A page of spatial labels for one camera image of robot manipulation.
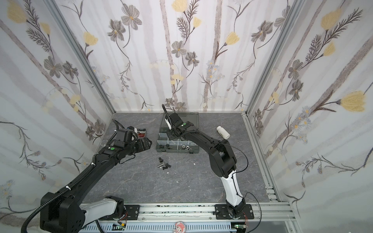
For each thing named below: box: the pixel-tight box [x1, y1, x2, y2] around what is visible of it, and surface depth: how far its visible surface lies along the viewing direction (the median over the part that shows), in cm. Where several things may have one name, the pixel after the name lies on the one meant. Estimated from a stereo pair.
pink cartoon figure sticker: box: [173, 220, 186, 233], surface depth 69 cm
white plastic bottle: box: [216, 125, 231, 140], surface depth 107 cm
